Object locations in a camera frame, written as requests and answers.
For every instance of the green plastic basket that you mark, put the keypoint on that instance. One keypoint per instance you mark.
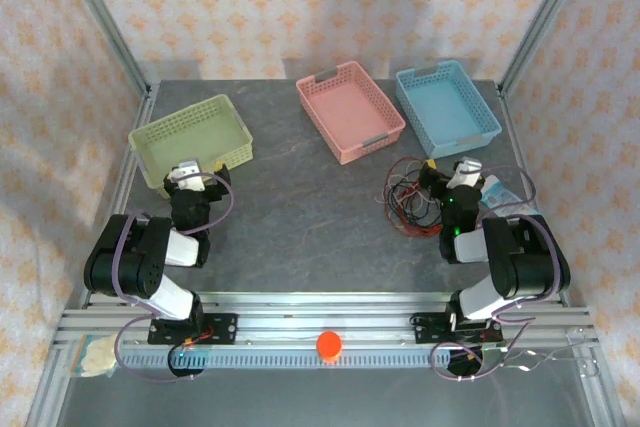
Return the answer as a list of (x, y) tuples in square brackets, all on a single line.
[(190, 139)]

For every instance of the blue plastic basket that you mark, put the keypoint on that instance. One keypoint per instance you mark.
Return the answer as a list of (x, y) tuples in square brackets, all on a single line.
[(445, 107)]

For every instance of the pink plastic basket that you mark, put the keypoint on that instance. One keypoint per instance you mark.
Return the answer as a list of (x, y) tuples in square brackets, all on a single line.
[(350, 112)]

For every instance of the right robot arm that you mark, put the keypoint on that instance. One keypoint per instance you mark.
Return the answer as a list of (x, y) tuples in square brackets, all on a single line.
[(525, 267)]

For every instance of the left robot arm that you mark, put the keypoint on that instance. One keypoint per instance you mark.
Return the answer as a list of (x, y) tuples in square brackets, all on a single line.
[(130, 257)]

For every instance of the blue white wipes packet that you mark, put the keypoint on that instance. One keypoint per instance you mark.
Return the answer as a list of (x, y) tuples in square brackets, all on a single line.
[(505, 197)]

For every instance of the small beige bag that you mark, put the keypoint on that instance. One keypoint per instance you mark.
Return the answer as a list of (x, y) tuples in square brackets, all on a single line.
[(97, 357)]

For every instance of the orange round button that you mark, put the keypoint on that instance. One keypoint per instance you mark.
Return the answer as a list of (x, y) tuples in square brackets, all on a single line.
[(329, 344)]

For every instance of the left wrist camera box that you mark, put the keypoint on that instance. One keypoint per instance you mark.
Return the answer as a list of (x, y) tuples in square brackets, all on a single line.
[(186, 172)]

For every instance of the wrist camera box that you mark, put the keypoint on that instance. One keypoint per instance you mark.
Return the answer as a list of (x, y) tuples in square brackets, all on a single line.
[(467, 167), (186, 172)]

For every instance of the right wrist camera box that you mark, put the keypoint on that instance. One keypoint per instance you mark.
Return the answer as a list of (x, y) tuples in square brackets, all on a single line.
[(467, 167)]

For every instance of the aluminium table side rail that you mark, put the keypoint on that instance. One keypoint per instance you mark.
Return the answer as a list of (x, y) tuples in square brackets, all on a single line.
[(120, 197), (511, 122)]

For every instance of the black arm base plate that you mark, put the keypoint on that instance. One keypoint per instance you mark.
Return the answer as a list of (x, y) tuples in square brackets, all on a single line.
[(425, 327), (225, 329)]

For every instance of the aluminium mounting rail beam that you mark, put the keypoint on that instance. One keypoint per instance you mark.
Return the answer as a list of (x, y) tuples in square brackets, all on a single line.
[(300, 319)]

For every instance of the aluminium frame post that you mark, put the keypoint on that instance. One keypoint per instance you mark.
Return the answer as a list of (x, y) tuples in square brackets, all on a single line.
[(542, 22), (106, 22)]

